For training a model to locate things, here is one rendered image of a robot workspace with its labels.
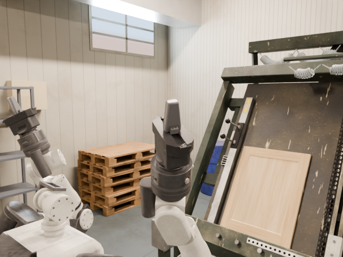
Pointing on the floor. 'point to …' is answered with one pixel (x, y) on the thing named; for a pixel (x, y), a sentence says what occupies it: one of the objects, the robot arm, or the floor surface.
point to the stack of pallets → (113, 175)
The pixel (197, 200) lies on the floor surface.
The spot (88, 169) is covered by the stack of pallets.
